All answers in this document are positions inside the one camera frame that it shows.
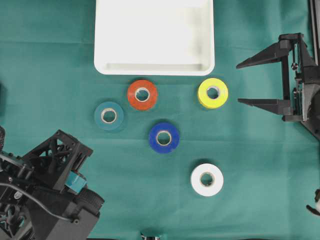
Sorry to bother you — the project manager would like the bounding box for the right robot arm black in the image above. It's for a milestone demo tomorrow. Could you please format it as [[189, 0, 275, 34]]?
[[236, 33, 320, 139]]

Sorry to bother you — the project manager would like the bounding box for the table-level camera mount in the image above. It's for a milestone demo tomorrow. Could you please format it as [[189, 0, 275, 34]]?
[[140, 232, 163, 240]]

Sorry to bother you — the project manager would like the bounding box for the green table cloth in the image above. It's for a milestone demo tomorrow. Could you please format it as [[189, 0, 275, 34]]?
[[0, 0, 320, 240]]

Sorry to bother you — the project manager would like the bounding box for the white plastic tray case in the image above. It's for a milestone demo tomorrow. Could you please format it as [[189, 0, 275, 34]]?
[[94, 0, 215, 76]]

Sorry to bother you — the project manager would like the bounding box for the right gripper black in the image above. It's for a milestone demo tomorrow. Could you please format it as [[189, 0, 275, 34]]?
[[236, 33, 320, 122]]

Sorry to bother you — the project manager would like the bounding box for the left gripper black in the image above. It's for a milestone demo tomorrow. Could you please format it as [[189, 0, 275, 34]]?
[[0, 129, 93, 198]]

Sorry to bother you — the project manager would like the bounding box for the black rail right edge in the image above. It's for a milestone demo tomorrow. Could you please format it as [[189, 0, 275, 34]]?
[[308, 0, 320, 65]]

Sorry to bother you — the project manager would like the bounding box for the black tape roll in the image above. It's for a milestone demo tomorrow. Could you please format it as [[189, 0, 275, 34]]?
[[74, 188, 105, 217]]

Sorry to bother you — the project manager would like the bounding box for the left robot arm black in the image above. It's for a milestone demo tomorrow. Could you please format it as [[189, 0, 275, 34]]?
[[0, 130, 105, 240]]

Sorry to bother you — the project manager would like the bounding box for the red tape roll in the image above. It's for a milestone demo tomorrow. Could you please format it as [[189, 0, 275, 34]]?
[[127, 79, 158, 111]]

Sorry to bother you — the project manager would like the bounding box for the blue tape roll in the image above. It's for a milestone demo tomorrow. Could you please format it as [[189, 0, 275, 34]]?
[[148, 122, 180, 154]]

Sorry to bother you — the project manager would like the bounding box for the yellow tape roll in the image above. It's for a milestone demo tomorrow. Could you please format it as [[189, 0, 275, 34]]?
[[197, 78, 229, 109]]

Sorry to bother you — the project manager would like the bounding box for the teal tape roll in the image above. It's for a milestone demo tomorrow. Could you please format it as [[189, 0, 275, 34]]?
[[94, 101, 124, 131]]

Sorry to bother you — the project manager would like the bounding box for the black block left edge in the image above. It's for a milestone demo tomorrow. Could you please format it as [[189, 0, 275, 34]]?
[[0, 83, 8, 118]]

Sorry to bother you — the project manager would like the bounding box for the small white black object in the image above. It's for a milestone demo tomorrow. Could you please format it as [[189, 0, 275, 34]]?
[[306, 188, 320, 216]]

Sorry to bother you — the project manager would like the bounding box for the white tape roll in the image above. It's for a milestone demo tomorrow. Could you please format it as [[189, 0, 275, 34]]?
[[190, 163, 224, 197]]

